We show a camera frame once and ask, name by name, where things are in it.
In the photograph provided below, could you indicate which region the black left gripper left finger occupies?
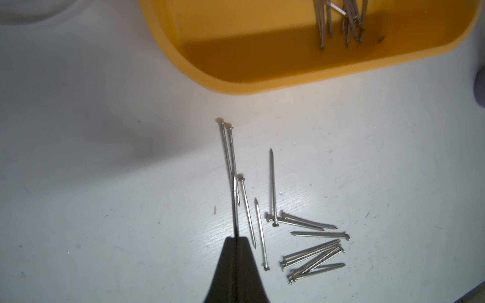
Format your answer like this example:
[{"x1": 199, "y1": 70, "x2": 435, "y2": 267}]
[{"x1": 204, "y1": 237, "x2": 236, "y2": 303}]

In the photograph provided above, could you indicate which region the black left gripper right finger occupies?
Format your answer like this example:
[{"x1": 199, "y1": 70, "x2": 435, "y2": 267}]
[{"x1": 236, "y1": 237, "x2": 269, "y2": 302}]

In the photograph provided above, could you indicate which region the yellow plastic storage box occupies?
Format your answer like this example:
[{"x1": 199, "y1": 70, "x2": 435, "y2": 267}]
[{"x1": 140, "y1": 1, "x2": 484, "y2": 95}]

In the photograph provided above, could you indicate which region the purple ceramic mug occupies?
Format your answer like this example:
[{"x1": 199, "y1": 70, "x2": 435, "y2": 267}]
[{"x1": 474, "y1": 66, "x2": 485, "y2": 108}]

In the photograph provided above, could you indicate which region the steel nail slanted lower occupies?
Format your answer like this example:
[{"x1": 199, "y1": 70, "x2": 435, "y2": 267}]
[{"x1": 254, "y1": 198, "x2": 270, "y2": 271}]

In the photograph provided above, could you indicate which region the steel nail short centre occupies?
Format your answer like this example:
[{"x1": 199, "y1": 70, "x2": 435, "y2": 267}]
[{"x1": 238, "y1": 174, "x2": 256, "y2": 249}]

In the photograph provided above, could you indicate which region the white utensil holder cup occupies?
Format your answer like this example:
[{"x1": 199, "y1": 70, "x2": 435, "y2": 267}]
[{"x1": 1, "y1": 0, "x2": 77, "y2": 25}]

